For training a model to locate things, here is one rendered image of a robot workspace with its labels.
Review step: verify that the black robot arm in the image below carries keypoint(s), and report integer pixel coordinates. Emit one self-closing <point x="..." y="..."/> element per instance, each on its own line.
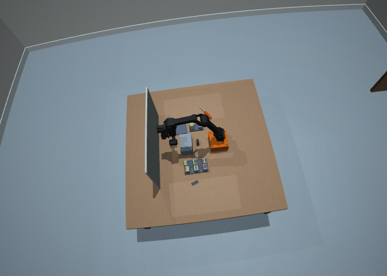
<point x="170" y="124"/>

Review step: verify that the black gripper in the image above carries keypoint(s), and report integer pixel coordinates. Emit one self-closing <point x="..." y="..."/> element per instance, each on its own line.
<point x="173" y="141"/>

